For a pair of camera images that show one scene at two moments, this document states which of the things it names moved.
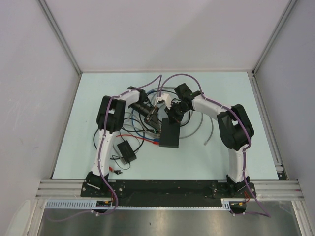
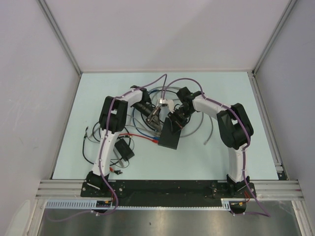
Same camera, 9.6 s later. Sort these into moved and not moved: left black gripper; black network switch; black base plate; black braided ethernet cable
Moved: black braided ethernet cable
Not moved: black network switch; black base plate; left black gripper
